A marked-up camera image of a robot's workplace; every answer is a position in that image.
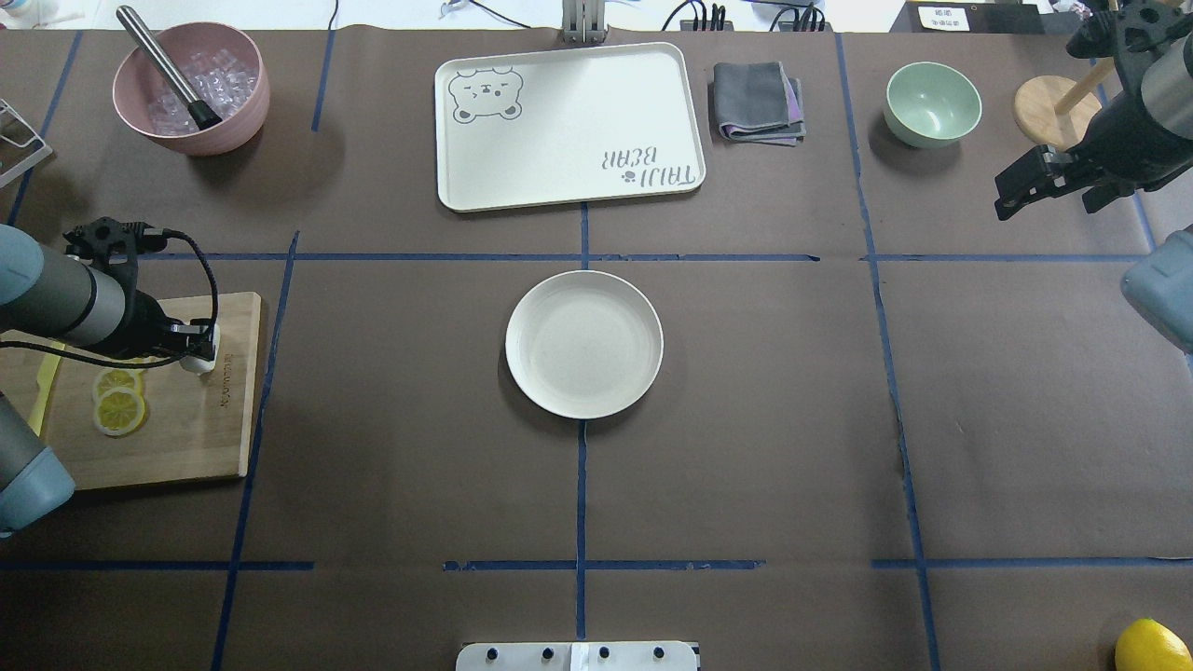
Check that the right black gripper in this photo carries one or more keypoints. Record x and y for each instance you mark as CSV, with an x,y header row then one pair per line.
x,y
1112,139

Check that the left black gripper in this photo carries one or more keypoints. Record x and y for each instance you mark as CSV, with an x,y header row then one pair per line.
x,y
142,326

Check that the cream round plate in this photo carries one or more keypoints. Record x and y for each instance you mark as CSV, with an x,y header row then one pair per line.
x,y
584,344

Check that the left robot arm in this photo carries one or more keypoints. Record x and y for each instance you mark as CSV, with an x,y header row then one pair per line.
x,y
86,299

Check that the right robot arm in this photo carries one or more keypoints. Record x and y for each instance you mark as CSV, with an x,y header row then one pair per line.
x,y
1159,286

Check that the cream bear serving tray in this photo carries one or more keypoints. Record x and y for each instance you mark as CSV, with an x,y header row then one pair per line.
x,y
568,125

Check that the wooden mug tree stand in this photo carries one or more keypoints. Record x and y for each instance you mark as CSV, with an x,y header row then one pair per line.
x,y
1049,107

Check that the bamboo cutting board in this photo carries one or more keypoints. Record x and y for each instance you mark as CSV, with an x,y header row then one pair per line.
x,y
196,426

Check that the middle lemon slice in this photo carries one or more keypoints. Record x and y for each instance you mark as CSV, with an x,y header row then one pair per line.
x,y
115,378

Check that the mint green bowl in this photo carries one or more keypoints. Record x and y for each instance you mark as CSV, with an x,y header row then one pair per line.
x,y
931,105

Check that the yellow plastic knife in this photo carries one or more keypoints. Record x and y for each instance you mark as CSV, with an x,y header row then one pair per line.
x,y
44,384

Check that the steel muddler black tip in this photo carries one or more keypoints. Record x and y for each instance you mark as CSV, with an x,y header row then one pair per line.
x,y
202,114

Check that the pink bowl with ice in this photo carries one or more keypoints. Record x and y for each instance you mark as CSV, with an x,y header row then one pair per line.
x,y
224,66

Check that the folded grey cloth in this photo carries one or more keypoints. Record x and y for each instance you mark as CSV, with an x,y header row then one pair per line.
x,y
759,103

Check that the black power strip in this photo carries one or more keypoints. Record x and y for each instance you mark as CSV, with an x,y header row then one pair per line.
x,y
749,16

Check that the yellow lemon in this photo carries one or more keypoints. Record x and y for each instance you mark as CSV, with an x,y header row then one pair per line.
x,y
1147,645

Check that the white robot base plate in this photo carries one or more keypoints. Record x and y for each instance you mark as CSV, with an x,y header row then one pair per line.
x,y
580,655

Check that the aluminium frame post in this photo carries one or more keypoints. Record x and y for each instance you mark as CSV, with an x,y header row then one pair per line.
x,y
584,22

